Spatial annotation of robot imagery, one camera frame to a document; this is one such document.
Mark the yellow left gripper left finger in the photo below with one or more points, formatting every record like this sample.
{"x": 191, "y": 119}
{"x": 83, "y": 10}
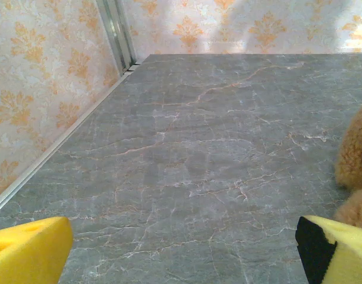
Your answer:
{"x": 27, "y": 254}

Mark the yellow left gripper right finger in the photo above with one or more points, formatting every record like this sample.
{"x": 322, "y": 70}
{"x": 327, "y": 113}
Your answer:
{"x": 346, "y": 254}

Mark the brown teddy bear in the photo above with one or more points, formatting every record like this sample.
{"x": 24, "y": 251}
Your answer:
{"x": 355, "y": 154}

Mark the aluminium table side rail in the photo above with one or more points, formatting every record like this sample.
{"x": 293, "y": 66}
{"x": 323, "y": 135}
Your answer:
{"x": 65, "y": 136}

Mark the aluminium frame post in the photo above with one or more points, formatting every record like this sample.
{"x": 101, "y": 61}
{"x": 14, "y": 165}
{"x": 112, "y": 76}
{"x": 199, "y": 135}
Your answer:
{"x": 116, "y": 35}

